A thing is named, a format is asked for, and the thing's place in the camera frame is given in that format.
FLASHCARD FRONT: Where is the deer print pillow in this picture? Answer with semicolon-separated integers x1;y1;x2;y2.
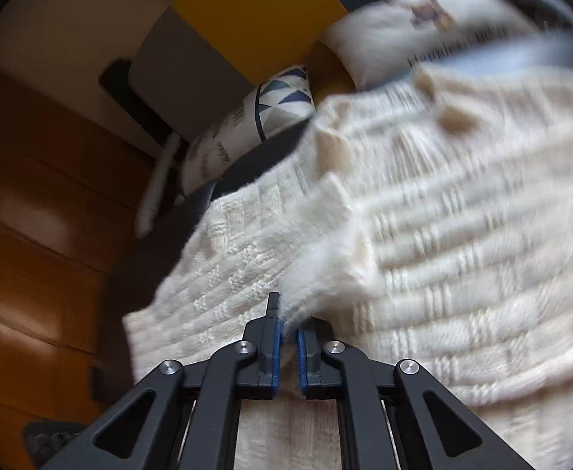
322;0;539;89

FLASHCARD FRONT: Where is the grey yellow blue sofa chair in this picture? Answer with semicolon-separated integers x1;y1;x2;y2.
99;0;573;235

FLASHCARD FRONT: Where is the cream knitted sweater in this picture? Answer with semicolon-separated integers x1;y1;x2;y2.
123;65;573;469

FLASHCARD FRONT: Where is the blue triangle pattern pillow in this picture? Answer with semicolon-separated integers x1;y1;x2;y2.
180;65;315;197

